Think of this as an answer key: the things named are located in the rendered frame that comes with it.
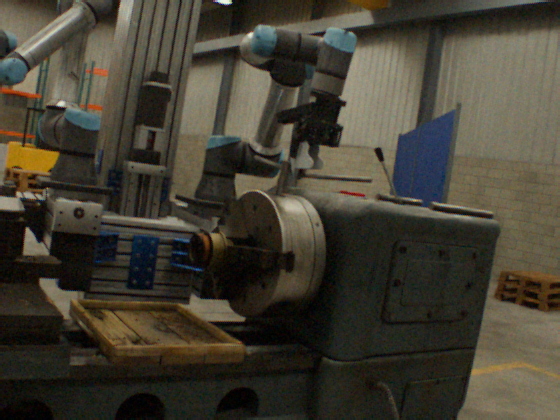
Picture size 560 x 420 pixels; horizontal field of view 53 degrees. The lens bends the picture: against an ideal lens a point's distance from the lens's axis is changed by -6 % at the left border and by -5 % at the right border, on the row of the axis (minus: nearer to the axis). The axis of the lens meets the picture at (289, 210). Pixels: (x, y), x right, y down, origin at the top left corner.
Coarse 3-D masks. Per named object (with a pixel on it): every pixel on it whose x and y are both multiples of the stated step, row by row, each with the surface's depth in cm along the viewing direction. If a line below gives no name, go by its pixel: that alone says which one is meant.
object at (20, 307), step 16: (0, 288) 114; (16, 288) 117; (32, 288) 119; (0, 304) 103; (16, 304) 105; (32, 304) 107; (48, 304) 110; (0, 320) 98; (16, 320) 99; (32, 320) 101; (48, 320) 103; (0, 336) 98; (16, 336) 100; (32, 336) 102; (48, 336) 103
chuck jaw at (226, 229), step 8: (232, 200) 150; (240, 200) 153; (224, 208) 151; (232, 208) 149; (240, 208) 150; (224, 216) 146; (232, 216) 148; (240, 216) 149; (224, 224) 146; (232, 224) 146; (240, 224) 148; (224, 232) 144; (232, 232) 145; (240, 232) 147; (232, 240) 147; (240, 240) 147; (248, 240) 149
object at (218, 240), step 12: (192, 240) 141; (204, 240) 137; (216, 240) 139; (228, 240) 143; (192, 252) 141; (204, 252) 136; (216, 252) 138; (192, 264) 139; (204, 264) 139; (216, 264) 139
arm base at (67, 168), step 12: (60, 156) 180; (72, 156) 178; (84, 156) 180; (60, 168) 178; (72, 168) 178; (84, 168) 180; (60, 180) 177; (72, 180) 177; (84, 180) 179; (96, 180) 185
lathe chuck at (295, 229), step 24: (264, 192) 145; (264, 216) 142; (288, 216) 139; (264, 240) 141; (288, 240) 136; (312, 240) 140; (312, 264) 139; (240, 288) 148; (264, 288) 140; (288, 288) 137; (240, 312) 147; (264, 312) 141; (288, 312) 145
